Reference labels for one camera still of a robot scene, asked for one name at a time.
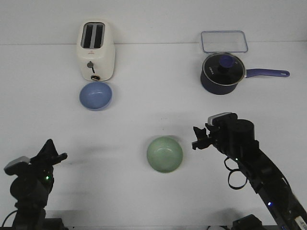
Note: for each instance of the clear plastic food container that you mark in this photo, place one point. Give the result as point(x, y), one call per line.
point(223, 41)

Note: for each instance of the glass pot lid blue knob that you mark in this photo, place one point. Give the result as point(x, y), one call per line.
point(223, 69)

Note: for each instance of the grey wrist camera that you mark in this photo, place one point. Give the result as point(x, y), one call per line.
point(17, 166)
point(211, 119)

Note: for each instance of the green plastic bowl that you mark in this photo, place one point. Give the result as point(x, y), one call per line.
point(164, 154)

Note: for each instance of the cream white toaster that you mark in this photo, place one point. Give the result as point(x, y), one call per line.
point(96, 50)

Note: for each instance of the dark blue saucepan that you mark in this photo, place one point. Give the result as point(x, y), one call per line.
point(223, 90)

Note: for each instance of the blue plastic bowl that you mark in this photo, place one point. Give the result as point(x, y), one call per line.
point(96, 96)

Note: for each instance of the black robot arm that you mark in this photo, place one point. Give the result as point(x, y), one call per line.
point(149, 176)
point(31, 189)

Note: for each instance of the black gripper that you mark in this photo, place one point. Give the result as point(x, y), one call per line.
point(42, 163)
point(217, 133)

